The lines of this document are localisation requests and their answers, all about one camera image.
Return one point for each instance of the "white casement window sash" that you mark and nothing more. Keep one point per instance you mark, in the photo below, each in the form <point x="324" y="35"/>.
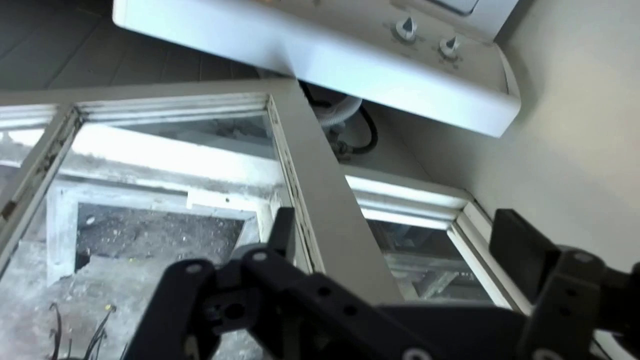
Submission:
<point x="99" y="199"/>

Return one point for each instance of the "left fixed window pane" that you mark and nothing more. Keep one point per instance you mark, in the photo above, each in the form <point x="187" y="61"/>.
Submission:
<point x="437" y="245"/>

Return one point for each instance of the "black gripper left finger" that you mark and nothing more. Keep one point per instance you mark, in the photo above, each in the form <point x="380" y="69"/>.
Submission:
<point x="305" y="317"/>

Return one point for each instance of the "white washing machine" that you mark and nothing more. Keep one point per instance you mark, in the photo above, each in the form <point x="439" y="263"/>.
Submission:
<point x="389" y="52"/>

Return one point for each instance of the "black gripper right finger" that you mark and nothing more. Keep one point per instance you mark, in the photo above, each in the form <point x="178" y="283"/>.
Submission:
<point x="572" y="293"/>

